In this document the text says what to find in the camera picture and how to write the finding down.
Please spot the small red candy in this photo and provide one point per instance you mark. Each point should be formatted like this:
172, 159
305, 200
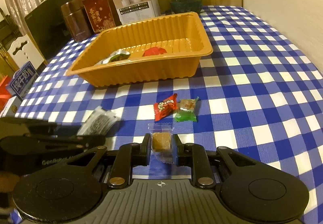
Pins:
165, 107

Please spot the white wooden chair back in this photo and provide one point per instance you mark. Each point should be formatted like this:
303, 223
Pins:
22, 50

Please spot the red bag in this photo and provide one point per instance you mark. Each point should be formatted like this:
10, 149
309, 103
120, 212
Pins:
5, 95

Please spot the white box corner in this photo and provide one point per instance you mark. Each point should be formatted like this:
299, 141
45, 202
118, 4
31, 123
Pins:
11, 107

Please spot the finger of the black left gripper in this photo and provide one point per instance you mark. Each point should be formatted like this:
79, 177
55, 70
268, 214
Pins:
51, 128
44, 143

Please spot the red gift box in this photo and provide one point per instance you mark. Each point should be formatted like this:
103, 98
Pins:
102, 14

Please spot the brown cylindrical tin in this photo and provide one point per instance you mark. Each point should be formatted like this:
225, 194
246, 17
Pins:
76, 20

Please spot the folded metal rack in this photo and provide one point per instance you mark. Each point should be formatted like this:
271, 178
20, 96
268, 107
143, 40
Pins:
9, 33

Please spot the white foil snack pouch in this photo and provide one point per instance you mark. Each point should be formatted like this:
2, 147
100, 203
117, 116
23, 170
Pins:
117, 55

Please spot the orange plastic tray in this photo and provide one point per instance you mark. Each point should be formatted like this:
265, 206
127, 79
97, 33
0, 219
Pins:
181, 35

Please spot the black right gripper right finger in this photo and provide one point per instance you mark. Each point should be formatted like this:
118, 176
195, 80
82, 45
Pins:
195, 157

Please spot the black monitor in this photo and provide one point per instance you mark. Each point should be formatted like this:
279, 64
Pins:
47, 27

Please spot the green candy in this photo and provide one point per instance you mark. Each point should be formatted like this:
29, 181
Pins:
186, 110

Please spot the left hand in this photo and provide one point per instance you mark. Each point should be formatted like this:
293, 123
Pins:
8, 183

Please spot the clear seaweed snack packet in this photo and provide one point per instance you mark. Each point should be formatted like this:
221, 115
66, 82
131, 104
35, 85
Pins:
99, 122

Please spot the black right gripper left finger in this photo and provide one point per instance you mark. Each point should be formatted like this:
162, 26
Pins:
127, 157

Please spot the blue white checkered tablecloth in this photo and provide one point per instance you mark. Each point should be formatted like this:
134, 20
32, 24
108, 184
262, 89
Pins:
258, 94

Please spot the red pastry packet front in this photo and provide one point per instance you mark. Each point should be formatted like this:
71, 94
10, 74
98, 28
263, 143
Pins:
154, 51

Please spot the blue milk carton box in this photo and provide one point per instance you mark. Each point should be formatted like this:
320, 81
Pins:
22, 81

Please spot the clear brown candy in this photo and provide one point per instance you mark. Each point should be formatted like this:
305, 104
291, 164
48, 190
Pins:
161, 141

